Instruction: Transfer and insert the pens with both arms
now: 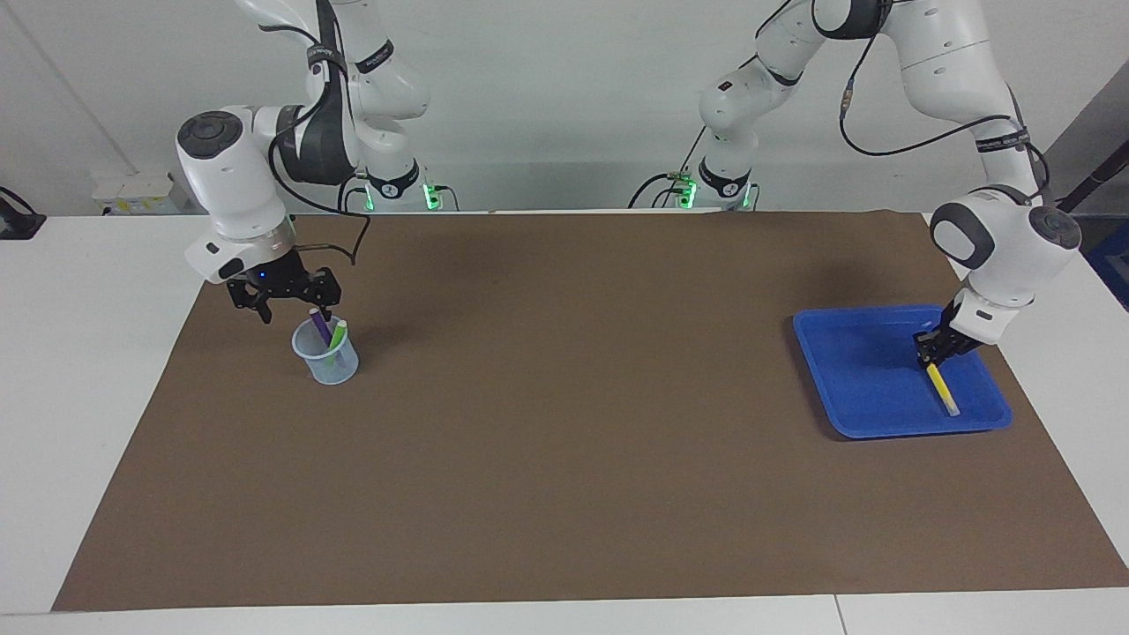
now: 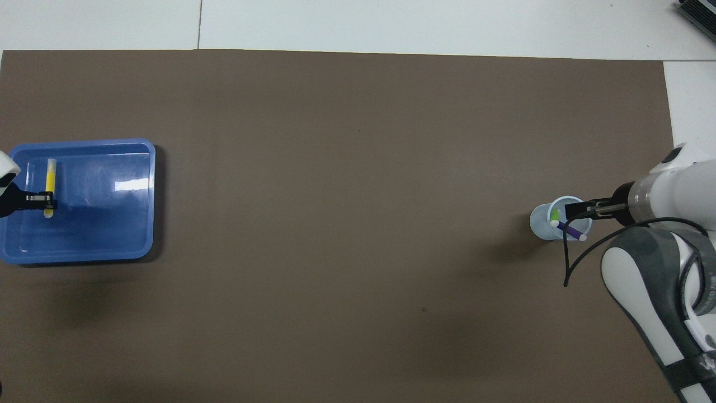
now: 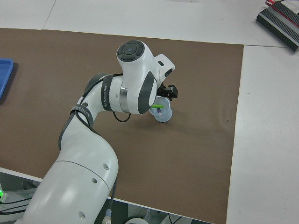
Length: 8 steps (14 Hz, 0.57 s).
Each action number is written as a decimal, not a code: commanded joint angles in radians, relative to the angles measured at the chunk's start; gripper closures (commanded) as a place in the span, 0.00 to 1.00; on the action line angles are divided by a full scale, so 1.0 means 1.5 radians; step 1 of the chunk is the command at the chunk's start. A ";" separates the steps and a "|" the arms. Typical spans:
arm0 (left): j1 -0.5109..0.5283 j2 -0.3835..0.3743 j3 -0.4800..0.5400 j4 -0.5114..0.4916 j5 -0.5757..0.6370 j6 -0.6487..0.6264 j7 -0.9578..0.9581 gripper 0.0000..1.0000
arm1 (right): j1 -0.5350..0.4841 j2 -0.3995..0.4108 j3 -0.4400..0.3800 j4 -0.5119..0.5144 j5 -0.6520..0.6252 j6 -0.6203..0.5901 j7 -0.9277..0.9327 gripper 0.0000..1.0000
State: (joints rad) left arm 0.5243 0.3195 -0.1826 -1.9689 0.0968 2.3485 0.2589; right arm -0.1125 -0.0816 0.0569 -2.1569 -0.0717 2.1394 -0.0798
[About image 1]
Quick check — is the blue crate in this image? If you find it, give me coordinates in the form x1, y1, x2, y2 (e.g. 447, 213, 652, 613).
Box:
1085, 220, 1129, 311

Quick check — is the black clamp mount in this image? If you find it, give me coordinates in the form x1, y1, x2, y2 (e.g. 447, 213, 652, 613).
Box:
0, 186, 47, 242

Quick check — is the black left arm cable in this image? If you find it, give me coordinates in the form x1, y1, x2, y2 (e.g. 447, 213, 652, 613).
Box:
745, 0, 1053, 206

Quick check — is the black stand leg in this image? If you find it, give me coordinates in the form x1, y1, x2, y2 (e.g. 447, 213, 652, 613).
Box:
1054, 139, 1129, 214

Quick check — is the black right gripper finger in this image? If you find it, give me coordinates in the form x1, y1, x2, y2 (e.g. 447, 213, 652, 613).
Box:
227, 279, 275, 326
303, 267, 343, 322

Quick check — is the black base cable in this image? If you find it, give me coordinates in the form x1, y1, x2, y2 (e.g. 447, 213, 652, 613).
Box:
627, 123, 712, 211
336, 170, 373, 213

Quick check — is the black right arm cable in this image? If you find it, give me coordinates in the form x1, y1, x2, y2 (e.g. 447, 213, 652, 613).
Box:
256, 0, 372, 267

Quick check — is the large brown table mat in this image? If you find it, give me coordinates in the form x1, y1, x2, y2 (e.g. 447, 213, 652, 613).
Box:
51, 210, 1129, 613

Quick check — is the translucent white plastic cup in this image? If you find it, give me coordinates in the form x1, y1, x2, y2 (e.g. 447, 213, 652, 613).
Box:
291, 314, 361, 386

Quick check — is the blue plastic tray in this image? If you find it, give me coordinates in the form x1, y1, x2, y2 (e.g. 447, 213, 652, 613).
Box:
791, 304, 1014, 441

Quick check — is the white power strip box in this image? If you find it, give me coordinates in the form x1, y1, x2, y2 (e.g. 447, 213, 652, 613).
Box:
92, 170, 189, 218

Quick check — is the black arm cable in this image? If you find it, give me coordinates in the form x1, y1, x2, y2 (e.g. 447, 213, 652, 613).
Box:
256, 0, 372, 267
745, 0, 1053, 206

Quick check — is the yellow highlighter pen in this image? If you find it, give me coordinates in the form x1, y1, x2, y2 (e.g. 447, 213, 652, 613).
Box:
925, 362, 961, 418

